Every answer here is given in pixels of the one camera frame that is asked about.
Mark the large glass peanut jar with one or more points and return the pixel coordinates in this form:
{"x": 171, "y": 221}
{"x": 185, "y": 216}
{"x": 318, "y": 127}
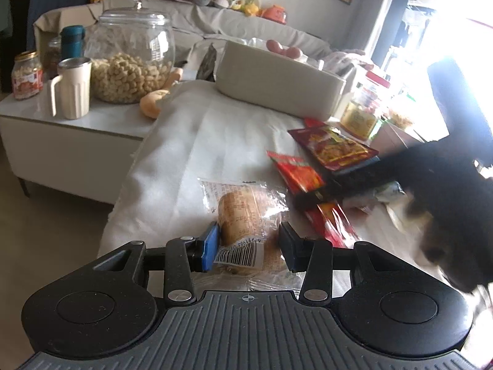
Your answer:
{"x": 129, "y": 57}

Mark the small jar red label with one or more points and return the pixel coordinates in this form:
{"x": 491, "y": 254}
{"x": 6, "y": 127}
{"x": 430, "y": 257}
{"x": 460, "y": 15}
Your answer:
{"x": 27, "y": 76}

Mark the cream mug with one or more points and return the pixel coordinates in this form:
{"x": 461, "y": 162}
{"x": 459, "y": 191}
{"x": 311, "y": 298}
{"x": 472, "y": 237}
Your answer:
{"x": 72, "y": 89}

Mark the yellow nut packet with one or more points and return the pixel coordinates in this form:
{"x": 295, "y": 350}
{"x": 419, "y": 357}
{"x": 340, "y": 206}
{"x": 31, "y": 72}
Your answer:
{"x": 400, "y": 118}

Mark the white coffee table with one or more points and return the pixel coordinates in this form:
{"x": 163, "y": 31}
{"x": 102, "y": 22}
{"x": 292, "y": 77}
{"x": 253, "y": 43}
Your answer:
{"x": 69, "y": 135}

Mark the dark patterned cloth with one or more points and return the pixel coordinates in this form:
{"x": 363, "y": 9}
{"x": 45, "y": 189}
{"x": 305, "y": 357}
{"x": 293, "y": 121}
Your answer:
{"x": 207, "y": 63}

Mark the pink white blanket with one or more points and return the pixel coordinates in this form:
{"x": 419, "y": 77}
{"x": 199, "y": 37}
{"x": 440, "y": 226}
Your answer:
{"x": 346, "y": 59}

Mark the orange plush toy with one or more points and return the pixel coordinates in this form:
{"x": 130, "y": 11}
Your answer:
{"x": 275, "y": 13}

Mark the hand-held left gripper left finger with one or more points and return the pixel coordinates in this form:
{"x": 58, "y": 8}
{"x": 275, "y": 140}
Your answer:
{"x": 210, "y": 247}

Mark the glass jar brown contents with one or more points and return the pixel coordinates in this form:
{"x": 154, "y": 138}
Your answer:
{"x": 53, "y": 57}

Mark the yellow duck plush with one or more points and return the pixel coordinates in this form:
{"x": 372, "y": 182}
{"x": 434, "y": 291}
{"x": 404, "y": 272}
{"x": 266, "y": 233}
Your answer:
{"x": 248, "y": 8}

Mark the teal bottle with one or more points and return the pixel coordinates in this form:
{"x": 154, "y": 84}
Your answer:
{"x": 73, "y": 41}

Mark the white cloth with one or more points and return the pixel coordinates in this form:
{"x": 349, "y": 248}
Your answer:
{"x": 200, "y": 154}

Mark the blue cloth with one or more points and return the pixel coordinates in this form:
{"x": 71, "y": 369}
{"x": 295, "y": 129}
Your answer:
{"x": 57, "y": 2}

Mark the beige tissue box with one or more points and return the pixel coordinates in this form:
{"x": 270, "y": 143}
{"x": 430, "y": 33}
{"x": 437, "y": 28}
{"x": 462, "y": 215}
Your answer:
{"x": 277, "y": 81}

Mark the plastic jar red lid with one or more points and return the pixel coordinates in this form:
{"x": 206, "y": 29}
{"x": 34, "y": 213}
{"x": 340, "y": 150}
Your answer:
{"x": 366, "y": 111}

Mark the silver snack packet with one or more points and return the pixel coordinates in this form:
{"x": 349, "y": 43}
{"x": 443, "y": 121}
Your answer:
{"x": 379, "y": 195}

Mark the pink round toy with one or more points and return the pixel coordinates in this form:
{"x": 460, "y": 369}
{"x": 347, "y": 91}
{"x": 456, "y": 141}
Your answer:
{"x": 285, "y": 48}

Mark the red clear snack packet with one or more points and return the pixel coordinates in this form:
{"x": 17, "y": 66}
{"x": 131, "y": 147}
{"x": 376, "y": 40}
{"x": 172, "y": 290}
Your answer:
{"x": 332, "y": 224}

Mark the dark red snack packet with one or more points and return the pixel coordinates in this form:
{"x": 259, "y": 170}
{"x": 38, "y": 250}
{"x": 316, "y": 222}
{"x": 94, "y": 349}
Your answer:
{"x": 334, "y": 147}

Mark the cardboard box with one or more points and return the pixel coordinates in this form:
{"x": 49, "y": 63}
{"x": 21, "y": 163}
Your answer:
{"x": 396, "y": 137}

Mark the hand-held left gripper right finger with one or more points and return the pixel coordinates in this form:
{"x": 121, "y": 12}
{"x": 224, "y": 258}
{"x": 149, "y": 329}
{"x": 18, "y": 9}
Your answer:
{"x": 289, "y": 249}

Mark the unwrapped bread roll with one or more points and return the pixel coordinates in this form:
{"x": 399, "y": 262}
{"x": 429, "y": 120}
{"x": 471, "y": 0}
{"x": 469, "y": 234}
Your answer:
{"x": 154, "y": 102}

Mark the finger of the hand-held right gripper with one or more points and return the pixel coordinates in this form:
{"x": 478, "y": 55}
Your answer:
{"x": 358, "y": 173}
{"x": 314, "y": 198}

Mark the grey covered sofa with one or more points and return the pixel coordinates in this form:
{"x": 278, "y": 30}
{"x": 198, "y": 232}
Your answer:
{"x": 246, "y": 23}

